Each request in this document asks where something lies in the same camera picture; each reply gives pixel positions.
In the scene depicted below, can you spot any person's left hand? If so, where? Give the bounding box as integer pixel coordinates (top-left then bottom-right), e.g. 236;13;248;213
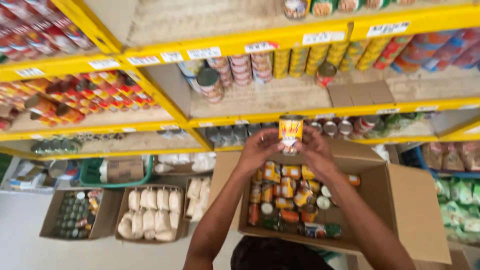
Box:
237;127;286;176

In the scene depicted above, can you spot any person's right hand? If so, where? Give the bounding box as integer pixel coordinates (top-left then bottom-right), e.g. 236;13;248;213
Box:
298;125;341;182

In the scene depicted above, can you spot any yellow labelled tin can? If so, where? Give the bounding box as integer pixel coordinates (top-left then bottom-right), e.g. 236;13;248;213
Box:
278;115;304;157

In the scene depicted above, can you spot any heap of assorted tin cans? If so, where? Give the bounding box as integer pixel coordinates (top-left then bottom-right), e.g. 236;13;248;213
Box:
247;161;361;241

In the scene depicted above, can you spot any flat cardboard sheet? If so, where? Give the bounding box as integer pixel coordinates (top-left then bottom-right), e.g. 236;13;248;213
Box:
327;80;395;108

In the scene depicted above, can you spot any narrow carton of white bags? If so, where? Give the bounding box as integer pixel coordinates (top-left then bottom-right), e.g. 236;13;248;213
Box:
184;176;212;224

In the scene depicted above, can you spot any yellow metal shelf rack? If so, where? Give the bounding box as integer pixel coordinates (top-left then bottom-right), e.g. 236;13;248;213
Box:
0;0;480;162

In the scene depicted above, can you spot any large open cardboard box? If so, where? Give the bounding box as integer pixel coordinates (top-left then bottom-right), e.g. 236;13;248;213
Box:
208;139;453;265

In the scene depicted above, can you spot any blue crate of brown packets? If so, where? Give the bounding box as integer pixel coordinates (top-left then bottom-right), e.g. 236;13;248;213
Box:
410;142;480;179

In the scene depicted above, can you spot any cardboard box of white bags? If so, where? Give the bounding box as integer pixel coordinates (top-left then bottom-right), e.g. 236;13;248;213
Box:
115;184;188;244

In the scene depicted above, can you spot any small closed cardboard carton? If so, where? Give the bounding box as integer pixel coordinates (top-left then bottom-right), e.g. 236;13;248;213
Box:
106;159;145;184

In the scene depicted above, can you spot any heap of green packets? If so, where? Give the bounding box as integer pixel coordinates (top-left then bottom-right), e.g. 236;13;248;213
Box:
433;176;480;244

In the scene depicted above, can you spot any green plastic basket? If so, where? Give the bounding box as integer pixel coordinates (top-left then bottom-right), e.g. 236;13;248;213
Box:
79;155;154;189

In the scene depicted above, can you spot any plain brown cardboard carton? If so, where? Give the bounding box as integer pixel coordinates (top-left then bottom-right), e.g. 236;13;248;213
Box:
412;249;472;270

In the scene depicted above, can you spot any cardboard box of green cans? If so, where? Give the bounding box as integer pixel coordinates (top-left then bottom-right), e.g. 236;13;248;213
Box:
39;187;118;241

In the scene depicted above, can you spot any white tray of goods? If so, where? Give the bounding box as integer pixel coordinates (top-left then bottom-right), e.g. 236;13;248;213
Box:
0;157;81;195

